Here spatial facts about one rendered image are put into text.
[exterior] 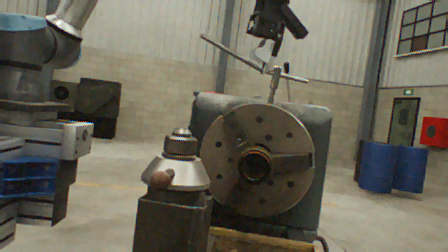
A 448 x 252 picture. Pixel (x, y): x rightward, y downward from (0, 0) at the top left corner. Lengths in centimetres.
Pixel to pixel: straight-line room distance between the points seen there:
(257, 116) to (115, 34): 1028
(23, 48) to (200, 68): 1000
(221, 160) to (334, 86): 1124
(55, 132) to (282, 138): 59
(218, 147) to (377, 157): 637
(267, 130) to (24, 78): 65
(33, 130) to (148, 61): 995
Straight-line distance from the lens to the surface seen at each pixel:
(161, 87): 1088
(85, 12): 120
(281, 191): 100
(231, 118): 95
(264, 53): 99
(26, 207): 108
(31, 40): 109
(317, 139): 115
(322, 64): 1206
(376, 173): 730
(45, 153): 104
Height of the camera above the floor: 121
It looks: 3 degrees down
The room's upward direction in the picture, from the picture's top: 7 degrees clockwise
